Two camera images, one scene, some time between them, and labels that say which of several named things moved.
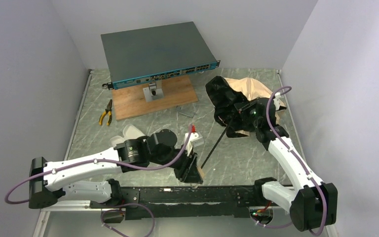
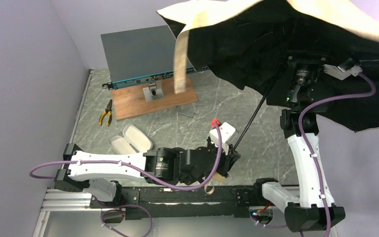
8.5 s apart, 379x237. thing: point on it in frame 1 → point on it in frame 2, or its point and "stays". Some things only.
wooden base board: [129, 102] stays
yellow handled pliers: [108, 110] stays
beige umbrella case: [130, 132] stays
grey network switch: [155, 53] stays
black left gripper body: [187, 164] → [224, 158]
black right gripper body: [228, 109] → [303, 65]
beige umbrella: [223, 93] → [341, 56]
